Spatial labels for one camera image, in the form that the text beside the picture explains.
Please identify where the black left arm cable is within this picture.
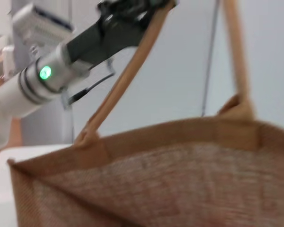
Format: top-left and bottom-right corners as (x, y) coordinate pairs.
(61, 59), (116, 107)

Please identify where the brown jute handbag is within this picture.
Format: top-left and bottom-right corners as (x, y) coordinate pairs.
(7, 0), (284, 227)

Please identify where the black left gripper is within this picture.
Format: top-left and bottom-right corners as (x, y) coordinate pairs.
(67, 0), (170, 68)

